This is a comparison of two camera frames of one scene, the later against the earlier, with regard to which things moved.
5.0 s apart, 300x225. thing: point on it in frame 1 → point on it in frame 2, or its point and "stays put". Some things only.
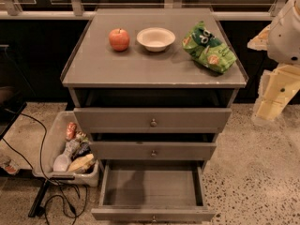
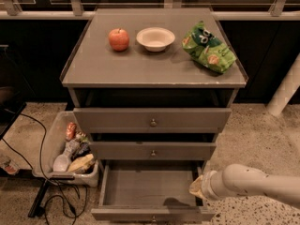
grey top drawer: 153,120 stays put
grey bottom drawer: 153,191 stays put
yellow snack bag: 82,163 stays put
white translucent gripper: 285,37 → 207,185
